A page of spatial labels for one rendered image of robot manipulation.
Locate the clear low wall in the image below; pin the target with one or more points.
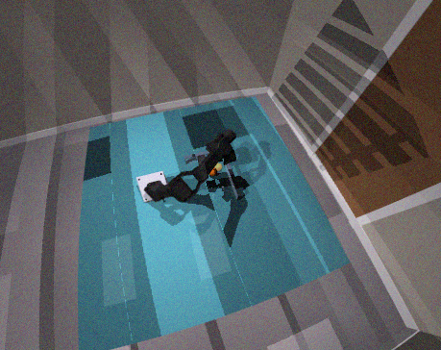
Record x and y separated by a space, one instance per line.
194 160

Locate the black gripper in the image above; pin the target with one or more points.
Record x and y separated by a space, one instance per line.
227 159

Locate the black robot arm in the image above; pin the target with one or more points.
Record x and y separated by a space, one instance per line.
177 188

